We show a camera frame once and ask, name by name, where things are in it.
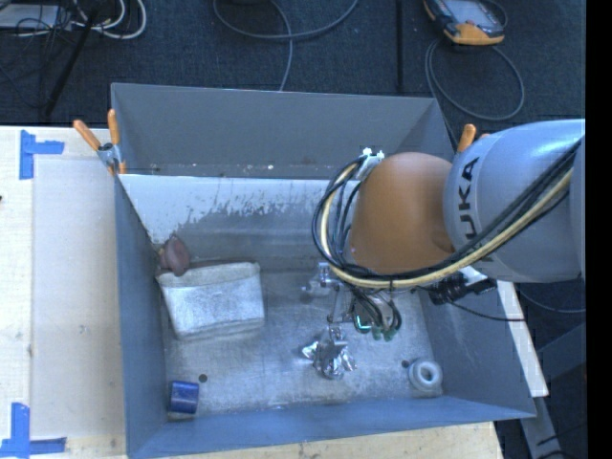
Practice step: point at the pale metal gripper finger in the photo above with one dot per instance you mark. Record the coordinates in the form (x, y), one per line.
(321, 279)
(336, 325)

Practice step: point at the crumpled silver foil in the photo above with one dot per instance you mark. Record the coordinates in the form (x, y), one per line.
(330, 364)

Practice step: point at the blue cup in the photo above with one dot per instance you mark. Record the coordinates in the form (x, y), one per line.
(184, 396)

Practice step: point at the grey metal bin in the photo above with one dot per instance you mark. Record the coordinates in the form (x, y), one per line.
(268, 352)

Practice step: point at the white folded cloth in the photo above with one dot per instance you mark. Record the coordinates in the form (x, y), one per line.
(215, 299)

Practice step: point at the red-brown toy food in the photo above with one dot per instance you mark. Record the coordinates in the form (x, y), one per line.
(175, 255)

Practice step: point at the black cylinder on white bracket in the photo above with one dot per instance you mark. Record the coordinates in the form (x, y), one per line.
(449, 290)

